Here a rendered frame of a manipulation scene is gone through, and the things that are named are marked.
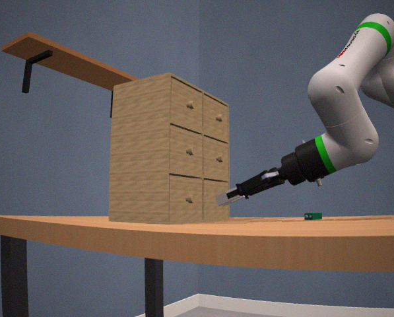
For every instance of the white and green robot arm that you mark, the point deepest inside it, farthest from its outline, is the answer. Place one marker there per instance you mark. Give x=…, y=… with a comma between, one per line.
x=366, y=62

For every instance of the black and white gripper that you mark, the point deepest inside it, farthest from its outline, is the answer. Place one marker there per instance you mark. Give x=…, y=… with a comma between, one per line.
x=264, y=181

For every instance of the green 9v battery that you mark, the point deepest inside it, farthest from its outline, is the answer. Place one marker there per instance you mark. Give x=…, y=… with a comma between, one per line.
x=312, y=216

